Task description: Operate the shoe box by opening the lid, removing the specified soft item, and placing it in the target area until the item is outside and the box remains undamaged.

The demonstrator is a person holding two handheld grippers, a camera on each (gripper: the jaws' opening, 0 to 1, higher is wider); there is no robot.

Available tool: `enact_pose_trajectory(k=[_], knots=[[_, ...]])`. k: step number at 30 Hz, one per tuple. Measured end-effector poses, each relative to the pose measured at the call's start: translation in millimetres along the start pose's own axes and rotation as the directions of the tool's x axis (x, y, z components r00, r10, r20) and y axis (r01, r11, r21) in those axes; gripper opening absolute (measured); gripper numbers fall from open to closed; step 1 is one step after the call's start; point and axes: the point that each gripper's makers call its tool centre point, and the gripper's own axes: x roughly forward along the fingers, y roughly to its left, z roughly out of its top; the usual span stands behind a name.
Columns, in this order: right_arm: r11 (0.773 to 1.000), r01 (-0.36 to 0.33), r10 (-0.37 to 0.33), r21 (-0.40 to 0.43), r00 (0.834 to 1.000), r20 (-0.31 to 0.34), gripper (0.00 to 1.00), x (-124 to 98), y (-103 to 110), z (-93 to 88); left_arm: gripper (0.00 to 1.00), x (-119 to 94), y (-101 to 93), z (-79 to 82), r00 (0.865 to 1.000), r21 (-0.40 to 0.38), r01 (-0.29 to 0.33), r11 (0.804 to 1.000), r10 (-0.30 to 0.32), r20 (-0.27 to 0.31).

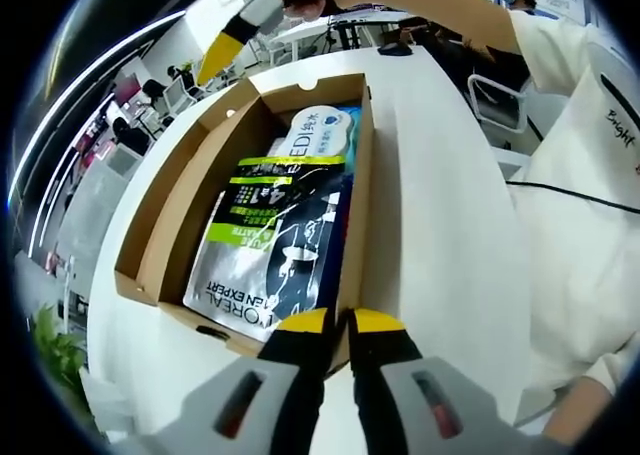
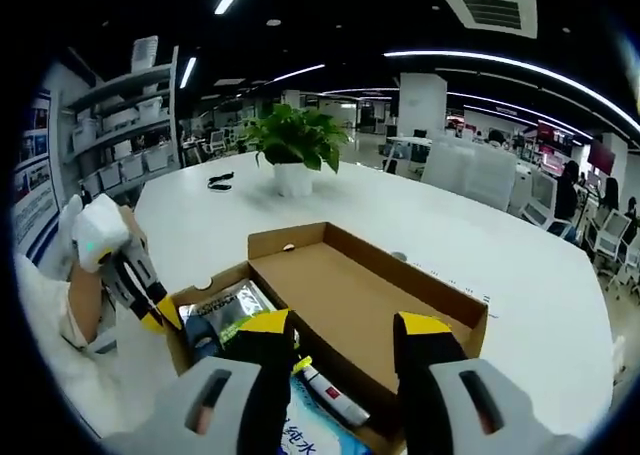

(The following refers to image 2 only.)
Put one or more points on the white office chair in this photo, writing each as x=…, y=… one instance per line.
x=542, y=197
x=612, y=235
x=631, y=265

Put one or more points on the brown cardboard shoe box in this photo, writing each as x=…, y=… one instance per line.
x=350, y=295

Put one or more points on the short ceiling light bar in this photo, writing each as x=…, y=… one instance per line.
x=188, y=72

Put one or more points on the white desk partition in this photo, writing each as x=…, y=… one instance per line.
x=470, y=175

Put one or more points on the person's white shirt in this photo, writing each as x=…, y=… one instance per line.
x=75, y=375

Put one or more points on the red wall display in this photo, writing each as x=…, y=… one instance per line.
x=555, y=135

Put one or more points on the thin ceiling light strip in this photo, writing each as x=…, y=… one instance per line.
x=500, y=62

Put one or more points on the white wet wipes pack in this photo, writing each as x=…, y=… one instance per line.
x=310, y=425

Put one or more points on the yellow green small wrapper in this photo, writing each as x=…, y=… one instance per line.
x=303, y=364

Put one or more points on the ceiling air conditioner vent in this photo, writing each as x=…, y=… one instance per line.
x=492, y=10

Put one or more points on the person's left hand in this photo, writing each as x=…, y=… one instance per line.
x=137, y=235

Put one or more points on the wall poster board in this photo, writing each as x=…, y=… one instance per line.
x=35, y=185

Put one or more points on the grey metal storage shelf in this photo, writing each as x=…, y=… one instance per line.
x=130, y=80

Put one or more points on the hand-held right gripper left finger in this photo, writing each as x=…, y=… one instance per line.
x=265, y=345

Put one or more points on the dark red display screen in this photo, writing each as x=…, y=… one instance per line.
x=602, y=157

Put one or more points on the silver foil pouch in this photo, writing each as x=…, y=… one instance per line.
x=225, y=305

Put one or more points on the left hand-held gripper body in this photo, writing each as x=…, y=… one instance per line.
x=100, y=225

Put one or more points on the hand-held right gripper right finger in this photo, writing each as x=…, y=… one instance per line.
x=430, y=350

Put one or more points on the stack of white baskets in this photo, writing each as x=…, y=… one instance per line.
x=145, y=55

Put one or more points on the green plant in white pot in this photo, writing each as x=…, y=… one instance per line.
x=297, y=140

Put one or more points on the white tube red label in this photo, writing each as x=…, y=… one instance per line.
x=330, y=392

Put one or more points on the dark blue small packet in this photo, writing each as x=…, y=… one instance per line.
x=200, y=335

